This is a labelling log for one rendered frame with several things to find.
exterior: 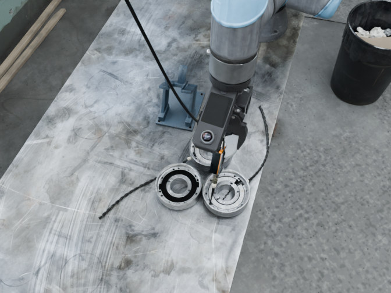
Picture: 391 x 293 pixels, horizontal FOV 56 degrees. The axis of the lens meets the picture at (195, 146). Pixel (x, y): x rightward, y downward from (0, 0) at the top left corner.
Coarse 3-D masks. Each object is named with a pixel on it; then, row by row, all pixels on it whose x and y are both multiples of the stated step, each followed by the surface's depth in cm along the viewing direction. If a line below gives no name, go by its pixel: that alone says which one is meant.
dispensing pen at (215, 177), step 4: (224, 136) 73; (224, 140) 73; (224, 144) 74; (220, 148) 74; (216, 152) 73; (212, 156) 73; (216, 156) 73; (220, 156) 73; (212, 160) 73; (216, 160) 73; (212, 164) 74; (216, 164) 73; (212, 168) 74; (216, 168) 74; (212, 172) 74; (216, 172) 74; (216, 176) 76; (212, 180) 77; (216, 180) 76; (212, 184) 77; (212, 188) 77; (212, 192) 78
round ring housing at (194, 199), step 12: (168, 168) 84; (180, 168) 85; (192, 168) 83; (156, 180) 82; (168, 180) 83; (180, 180) 84; (168, 192) 82; (168, 204) 79; (180, 204) 79; (192, 204) 80
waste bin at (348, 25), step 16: (384, 0) 172; (352, 16) 172; (368, 16) 178; (384, 16) 178; (352, 32) 162; (352, 48) 166; (368, 48) 159; (384, 48) 156; (336, 64) 188; (352, 64) 173; (368, 64) 166; (384, 64) 164; (336, 80) 191; (352, 80) 180; (368, 80) 175; (384, 80) 175; (352, 96) 188; (368, 96) 185
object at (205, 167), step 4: (192, 144) 88; (192, 148) 87; (192, 152) 87; (200, 152) 87; (192, 156) 85; (204, 156) 86; (208, 156) 86; (232, 156) 86; (192, 160) 87; (196, 160) 84; (228, 160) 84; (196, 164) 85; (200, 164) 84; (204, 164) 84; (208, 164) 85; (224, 164) 84; (228, 164) 86; (200, 168) 86; (204, 168) 85; (208, 168) 84
